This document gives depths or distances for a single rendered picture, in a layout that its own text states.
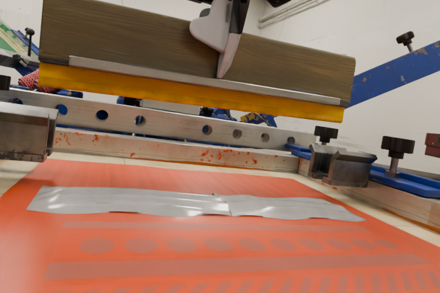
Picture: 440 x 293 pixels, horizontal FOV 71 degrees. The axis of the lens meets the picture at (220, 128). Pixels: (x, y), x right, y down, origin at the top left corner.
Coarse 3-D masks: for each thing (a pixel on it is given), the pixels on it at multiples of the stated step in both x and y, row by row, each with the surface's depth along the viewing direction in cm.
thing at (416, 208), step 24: (72, 144) 48; (96, 144) 49; (120, 144) 51; (144, 144) 52; (168, 144) 54; (192, 144) 57; (240, 168) 59; (264, 168) 61; (288, 168) 63; (360, 192) 48; (384, 192) 44; (408, 192) 41; (408, 216) 40; (432, 216) 37
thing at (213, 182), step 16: (192, 176) 46; (208, 176) 48; (224, 176) 50; (240, 176) 52; (256, 176) 54; (208, 192) 38; (224, 192) 39; (240, 192) 41; (256, 192) 42; (272, 192) 44; (288, 192) 45; (304, 192) 47; (320, 192) 49; (352, 208) 42; (336, 224) 33; (352, 224) 34; (368, 224) 35; (384, 224) 36; (400, 240) 32; (416, 240) 32; (432, 256) 28
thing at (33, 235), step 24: (48, 168) 38; (72, 168) 39; (96, 168) 41; (120, 168) 44; (144, 168) 46; (24, 192) 28; (192, 192) 37; (0, 216) 23; (24, 216) 23; (48, 216) 24; (72, 216) 25; (96, 216) 25; (120, 216) 26; (144, 216) 27; (168, 216) 28; (192, 216) 29; (216, 216) 30; (0, 240) 19; (24, 240) 20; (48, 240) 20; (0, 264) 17; (24, 264) 17; (0, 288) 15; (24, 288) 15
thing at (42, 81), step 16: (48, 80) 33; (64, 80) 33; (128, 96) 36; (144, 96) 36; (160, 96) 37; (176, 96) 37; (192, 96) 38; (256, 112) 42; (272, 112) 42; (288, 112) 43; (304, 112) 44
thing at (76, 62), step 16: (80, 64) 31; (96, 64) 32; (112, 64) 32; (176, 80) 35; (192, 80) 36; (208, 80) 36; (224, 80) 37; (272, 96) 41; (288, 96) 40; (304, 96) 41; (320, 96) 42
